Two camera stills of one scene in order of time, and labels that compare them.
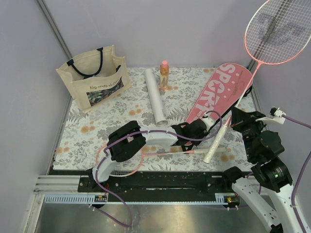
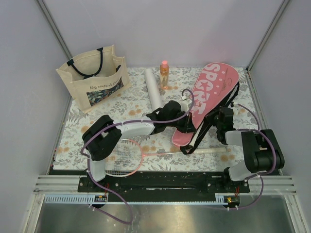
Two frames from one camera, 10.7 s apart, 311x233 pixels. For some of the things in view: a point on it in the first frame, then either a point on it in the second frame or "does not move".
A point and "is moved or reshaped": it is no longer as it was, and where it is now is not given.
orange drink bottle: x=164 y=73 does not move
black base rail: x=161 y=186 does not move
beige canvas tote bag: x=95 y=76 does not move
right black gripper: x=240 y=118 -> x=209 y=115
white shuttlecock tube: x=157 y=105 does not move
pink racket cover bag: x=223 y=91 is moved or reshaped
